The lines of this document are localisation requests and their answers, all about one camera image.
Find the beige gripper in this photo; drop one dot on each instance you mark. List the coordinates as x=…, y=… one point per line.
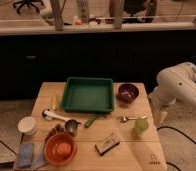
x=160, y=115

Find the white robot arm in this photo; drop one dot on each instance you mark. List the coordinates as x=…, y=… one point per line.
x=176, y=82

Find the green plastic tray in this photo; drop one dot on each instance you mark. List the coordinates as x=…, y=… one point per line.
x=88, y=95

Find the light green cup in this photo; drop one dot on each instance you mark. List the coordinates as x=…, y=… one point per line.
x=141, y=125

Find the metal fork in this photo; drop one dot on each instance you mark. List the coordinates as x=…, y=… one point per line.
x=123, y=119

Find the dark red bowl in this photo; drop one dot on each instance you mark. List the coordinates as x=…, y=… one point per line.
x=127, y=93

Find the small metal cup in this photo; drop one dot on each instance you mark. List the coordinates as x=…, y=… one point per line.
x=71, y=127

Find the brown chocolate pieces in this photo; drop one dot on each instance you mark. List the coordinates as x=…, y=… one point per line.
x=57, y=129

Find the orange bowl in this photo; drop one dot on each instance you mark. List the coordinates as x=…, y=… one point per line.
x=60, y=149

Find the yellow-green small stick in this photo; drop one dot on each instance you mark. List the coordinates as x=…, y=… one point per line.
x=54, y=102

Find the white cup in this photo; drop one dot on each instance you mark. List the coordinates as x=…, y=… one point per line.
x=28, y=126

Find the blue cloth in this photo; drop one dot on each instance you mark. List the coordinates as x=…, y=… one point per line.
x=27, y=159

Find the black office chair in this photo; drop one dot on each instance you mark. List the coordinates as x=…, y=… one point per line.
x=29, y=3

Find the white handled utensil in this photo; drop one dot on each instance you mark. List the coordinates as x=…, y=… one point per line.
x=50, y=115

